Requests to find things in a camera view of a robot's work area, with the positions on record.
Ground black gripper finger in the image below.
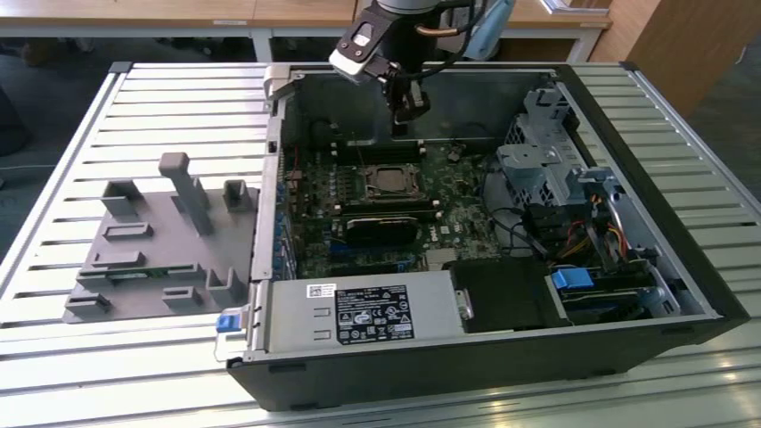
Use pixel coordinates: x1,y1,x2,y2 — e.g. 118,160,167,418
389,79,431,137

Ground metal socket cover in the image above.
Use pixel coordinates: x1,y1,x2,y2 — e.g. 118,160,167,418
365,165,425,198

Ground CPU socket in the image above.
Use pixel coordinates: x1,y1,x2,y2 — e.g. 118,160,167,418
360,163,427,201

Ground pale blue teach pendant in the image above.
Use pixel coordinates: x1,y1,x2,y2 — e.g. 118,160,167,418
461,0,516,62

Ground wooden desk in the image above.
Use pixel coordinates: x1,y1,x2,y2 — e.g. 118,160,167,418
253,0,613,63
0,0,259,39

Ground silver metal drive cage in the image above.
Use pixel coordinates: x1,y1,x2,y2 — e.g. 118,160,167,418
493,86,627,210

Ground green motherboard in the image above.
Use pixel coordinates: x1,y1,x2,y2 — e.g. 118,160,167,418
279,142,513,280

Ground black graphics card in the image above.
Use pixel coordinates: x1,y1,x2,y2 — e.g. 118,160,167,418
343,215,421,246

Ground black chair base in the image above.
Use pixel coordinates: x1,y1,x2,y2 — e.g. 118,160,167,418
154,36,219,57

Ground wooden cabinet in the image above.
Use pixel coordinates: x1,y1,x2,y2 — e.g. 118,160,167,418
588,0,761,120

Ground black plastic shroud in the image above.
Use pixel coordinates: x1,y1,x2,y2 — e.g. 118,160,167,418
444,257,569,334

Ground blue disk carrier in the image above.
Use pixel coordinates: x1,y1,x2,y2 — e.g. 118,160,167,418
551,266,596,293

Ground grey parts rack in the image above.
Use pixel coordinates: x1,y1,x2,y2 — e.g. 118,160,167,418
62,152,263,325

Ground silver power supply unit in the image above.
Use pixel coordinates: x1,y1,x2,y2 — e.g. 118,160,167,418
260,271,471,353

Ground green RAM stick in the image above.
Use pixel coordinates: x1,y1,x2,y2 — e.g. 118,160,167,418
110,266,172,278

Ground blue case latch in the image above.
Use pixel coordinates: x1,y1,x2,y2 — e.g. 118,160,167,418
216,311,247,334

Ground black PC case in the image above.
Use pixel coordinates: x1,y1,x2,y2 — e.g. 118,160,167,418
225,62,752,412

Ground black camera cable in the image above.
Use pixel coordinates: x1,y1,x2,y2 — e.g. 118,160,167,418
395,0,495,84

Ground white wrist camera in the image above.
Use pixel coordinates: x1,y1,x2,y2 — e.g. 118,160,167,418
328,17,401,86

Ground thick black cable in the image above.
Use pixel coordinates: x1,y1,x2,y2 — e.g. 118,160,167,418
487,205,557,264

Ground yellow red power wires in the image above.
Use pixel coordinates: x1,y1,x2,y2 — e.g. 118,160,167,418
557,222,633,262

